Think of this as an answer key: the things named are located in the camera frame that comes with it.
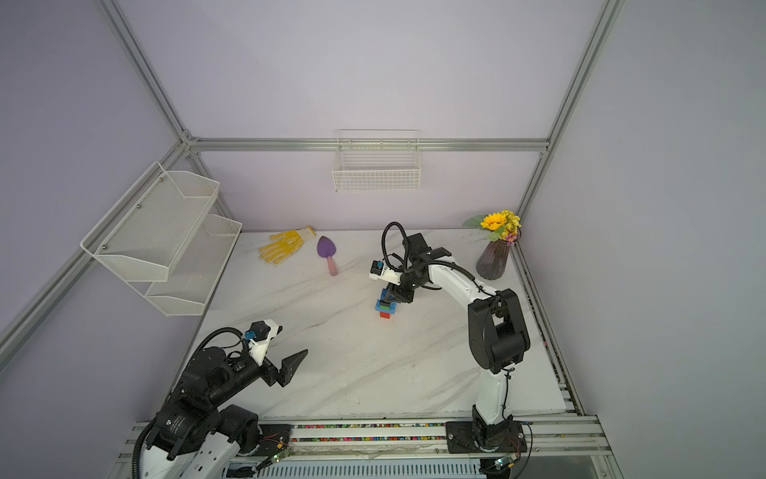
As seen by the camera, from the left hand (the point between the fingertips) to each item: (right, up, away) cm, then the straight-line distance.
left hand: (291, 344), depth 71 cm
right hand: (+25, +10, +20) cm, 34 cm away
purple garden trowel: (-1, +25, +44) cm, 51 cm away
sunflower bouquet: (+58, +31, +17) cm, 68 cm away
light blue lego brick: (+24, +5, +21) cm, 32 cm away
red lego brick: (+22, +2, +23) cm, 33 cm away
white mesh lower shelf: (-37, +15, +20) cm, 45 cm away
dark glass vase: (+60, +20, +30) cm, 70 cm away
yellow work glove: (-18, +27, +45) cm, 55 cm away
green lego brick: (+23, +6, +19) cm, 30 cm away
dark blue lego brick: (+22, +11, +15) cm, 29 cm away
